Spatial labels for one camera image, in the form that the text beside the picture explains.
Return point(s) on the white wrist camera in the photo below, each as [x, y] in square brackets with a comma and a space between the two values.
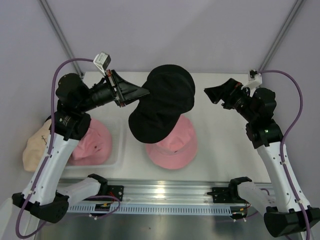
[101, 62]
[254, 80]

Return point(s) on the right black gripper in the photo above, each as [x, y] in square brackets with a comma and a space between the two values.
[226, 92]

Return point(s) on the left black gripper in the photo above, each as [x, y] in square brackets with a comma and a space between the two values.
[129, 91]

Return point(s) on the right aluminium frame post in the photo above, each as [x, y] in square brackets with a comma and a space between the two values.
[282, 33]

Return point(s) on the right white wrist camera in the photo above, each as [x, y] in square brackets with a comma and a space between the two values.
[254, 80]

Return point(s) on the aluminium frame post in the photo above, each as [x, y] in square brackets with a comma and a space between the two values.
[52, 20]
[282, 33]

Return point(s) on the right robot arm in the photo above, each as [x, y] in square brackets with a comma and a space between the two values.
[289, 212]

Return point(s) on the pink bucket hat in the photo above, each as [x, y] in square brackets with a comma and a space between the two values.
[176, 150]

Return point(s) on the white slotted cable duct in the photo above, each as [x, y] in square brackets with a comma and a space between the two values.
[149, 209]

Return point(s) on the pink cap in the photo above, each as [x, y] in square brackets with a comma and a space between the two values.
[94, 148]

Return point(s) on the white plastic tray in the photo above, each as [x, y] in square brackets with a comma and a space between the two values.
[116, 127]

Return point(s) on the black cap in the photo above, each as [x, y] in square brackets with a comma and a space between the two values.
[171, 94]

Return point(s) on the aluminium rail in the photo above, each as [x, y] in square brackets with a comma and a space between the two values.
[165, 192]

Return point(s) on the beige cap with script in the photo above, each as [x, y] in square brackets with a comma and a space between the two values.
[35, 147]

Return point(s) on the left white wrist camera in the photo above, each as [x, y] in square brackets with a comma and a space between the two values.
[101, 62]

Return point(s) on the left aluminium frame post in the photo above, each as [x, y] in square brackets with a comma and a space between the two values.
[52, 20]

